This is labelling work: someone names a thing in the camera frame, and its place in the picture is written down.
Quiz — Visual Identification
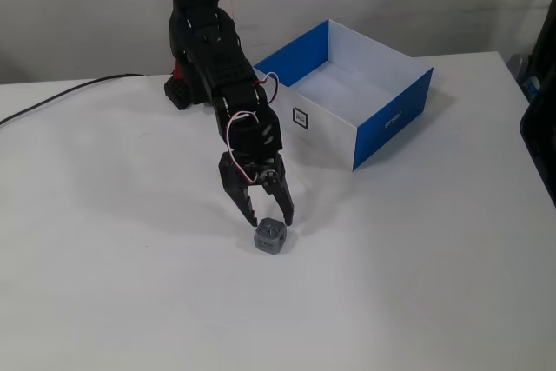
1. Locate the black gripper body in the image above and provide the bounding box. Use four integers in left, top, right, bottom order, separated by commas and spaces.
218, 149, 284, 195

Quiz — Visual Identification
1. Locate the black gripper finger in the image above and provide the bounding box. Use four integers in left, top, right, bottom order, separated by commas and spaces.
222, 185, 260, 228
260, 156, 295, 226

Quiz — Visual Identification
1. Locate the gray block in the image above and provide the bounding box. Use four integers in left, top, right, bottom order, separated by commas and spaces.
253, 216, 286, 255

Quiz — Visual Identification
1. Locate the blue and white cardboard box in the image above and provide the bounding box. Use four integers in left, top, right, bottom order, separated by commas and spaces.
253, 18, 434, 171

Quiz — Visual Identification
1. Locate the black moulded case tray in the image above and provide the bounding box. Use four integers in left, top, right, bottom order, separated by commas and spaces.
519, 101, 556, 209

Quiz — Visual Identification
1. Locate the gray rounded object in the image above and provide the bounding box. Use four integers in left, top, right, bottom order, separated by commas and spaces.
507, 53, 529, 85

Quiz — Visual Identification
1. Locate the blue label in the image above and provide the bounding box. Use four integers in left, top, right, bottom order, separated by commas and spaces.
523, 76, 542, 101

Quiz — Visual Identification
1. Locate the white servo wire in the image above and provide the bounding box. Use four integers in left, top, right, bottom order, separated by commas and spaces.
224, 110, 262, 186

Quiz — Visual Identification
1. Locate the red servo wire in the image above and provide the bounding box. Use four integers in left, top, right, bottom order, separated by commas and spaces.
255, 71, 281, 105

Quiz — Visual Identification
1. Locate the black power cable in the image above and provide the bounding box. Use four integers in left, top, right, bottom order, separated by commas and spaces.
0, 73, 151, 127

